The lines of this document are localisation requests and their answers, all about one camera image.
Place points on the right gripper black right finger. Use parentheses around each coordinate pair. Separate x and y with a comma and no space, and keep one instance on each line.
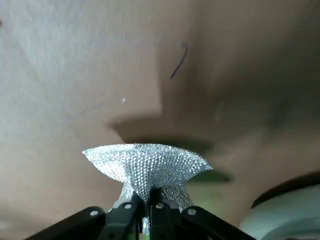
(175,225)

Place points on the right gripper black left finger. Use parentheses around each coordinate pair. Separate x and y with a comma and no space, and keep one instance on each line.
(120,225)

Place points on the silver mesh sponge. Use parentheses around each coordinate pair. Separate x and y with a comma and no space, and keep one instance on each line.
(150,165)

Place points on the silver cooker with glass lid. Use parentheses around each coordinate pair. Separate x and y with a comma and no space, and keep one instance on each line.
(287,217)

